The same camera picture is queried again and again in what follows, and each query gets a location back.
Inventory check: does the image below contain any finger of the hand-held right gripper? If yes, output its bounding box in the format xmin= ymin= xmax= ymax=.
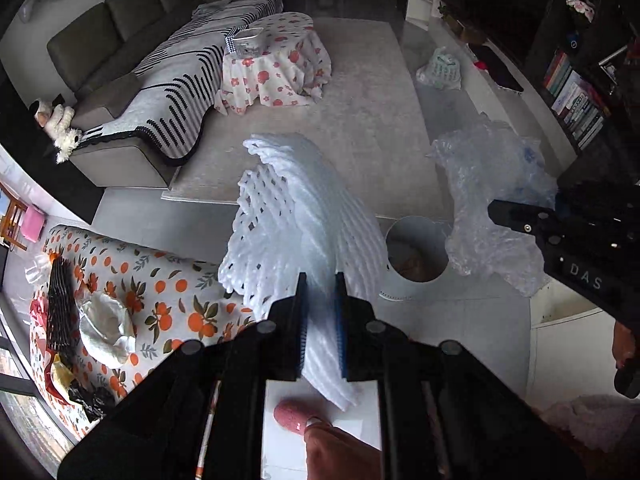
xmin=487 ymin=199 xmax=557 ymax=257

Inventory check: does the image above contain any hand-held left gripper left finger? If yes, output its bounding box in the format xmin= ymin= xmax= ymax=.
xmin=57 ymin=272 xmax=308 ymax=480

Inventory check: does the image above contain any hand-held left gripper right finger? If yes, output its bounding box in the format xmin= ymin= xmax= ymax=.
xmin=335 ymin=272 xmax=586 ymax=480

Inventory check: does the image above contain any clear bubble wrap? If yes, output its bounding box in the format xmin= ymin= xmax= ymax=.
xmin=427 ymin=115 xmax=558 ymax=297

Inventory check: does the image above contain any white round trash bin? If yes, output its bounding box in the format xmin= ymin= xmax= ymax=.
xmin=378 ymin=216 xmax=453 ymax=303

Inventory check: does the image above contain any white foam net sleeve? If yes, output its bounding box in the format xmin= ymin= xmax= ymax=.
xmin=217 ymin=132 xmax=388 ymax=411

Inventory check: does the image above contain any clear bottle with orange cap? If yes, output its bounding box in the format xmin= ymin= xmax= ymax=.
xmin=26 ymin=252 xmax=63 ymax=286

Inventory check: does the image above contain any person's right hand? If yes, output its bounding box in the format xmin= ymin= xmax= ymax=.
xmin=612 ymin=319 xmax=637 ymax=367

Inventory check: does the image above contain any pink slipper foot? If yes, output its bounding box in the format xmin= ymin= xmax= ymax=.
xmin=262 ymin=380 xmax=382 ymax=480

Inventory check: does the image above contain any pink slipper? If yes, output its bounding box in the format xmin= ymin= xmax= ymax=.
xmin=273 ymin=400 xmax=326 ymax=445

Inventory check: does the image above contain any person's leg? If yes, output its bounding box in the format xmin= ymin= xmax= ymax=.
xmin=303 ymin=422 xmax=386 ymax=480

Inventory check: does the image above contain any row of books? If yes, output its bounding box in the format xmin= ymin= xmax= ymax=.
xmin=542 ymin=50 xmax=612 ymax=150

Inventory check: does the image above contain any orange fruit tablecloth table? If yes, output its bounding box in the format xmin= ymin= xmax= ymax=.
xmin=27 ymin=225 xmax=271 ymax=441

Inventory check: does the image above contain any black cloth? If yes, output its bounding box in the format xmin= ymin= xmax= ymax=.
xmin=470 ymin=45 xmax=524 ymax=93

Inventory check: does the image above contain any pink fleece clothing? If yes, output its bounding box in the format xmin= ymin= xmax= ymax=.
xmin=542 ymin=394 xmax=640 ymax=453

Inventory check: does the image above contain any white green plastic bag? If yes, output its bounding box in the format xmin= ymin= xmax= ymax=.
xmin=416 ymin=46 xmax=462 ymax=91

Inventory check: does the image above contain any grey area rug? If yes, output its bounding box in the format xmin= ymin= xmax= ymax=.
xmin=161 ymin=17 xmax=453 ymax=221

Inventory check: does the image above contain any white crumpled paper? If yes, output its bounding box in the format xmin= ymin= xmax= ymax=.
xmin=79 ymin=292 xmax=137 ymax=366

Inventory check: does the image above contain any black plastic bag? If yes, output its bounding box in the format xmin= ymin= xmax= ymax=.
xmin=67 ymin=380 xmax=121 ymax=421

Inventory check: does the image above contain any pink flower bunch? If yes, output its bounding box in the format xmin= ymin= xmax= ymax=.
xmin=566 ymin=0 xmax=596 ymax=23

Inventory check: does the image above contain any black bookshelf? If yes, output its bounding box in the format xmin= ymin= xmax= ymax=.
xmin=520 ymin=0 xmax=640 ymax=201

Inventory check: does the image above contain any black honeycomb paper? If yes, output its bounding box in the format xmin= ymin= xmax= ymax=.
xmin=45 ymin=256 xmax=83 ymax=353

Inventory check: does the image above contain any yellow wrapper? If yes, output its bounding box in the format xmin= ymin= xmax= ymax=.
xmin=50 ymin=360 xmax=77 ymax=401

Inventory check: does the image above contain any red flower tablecloth table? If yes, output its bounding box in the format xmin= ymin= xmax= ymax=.
xmin=214 ymin=11 xmax=333 ymax=116

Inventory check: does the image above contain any black striped white blanket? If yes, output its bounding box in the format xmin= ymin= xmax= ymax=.
xmin=75 ymin=0 xmax=285 ymax=168

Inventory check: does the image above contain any pink stool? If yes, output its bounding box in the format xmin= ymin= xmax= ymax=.
xmin=22 ymin=207 xmax=46 ymax=242

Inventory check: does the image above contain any wooden chair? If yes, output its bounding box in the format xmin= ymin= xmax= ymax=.
xmin=0 ymin=185 xmax=28 ymax=252

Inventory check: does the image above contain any white plush dog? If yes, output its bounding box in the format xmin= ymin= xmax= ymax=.
xmin=34 ymin=100 xmax=83 ymax=163

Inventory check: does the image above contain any dark grey sofa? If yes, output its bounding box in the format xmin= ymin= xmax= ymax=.
xmin=46 ymin=0 xmax=286 ymax=188

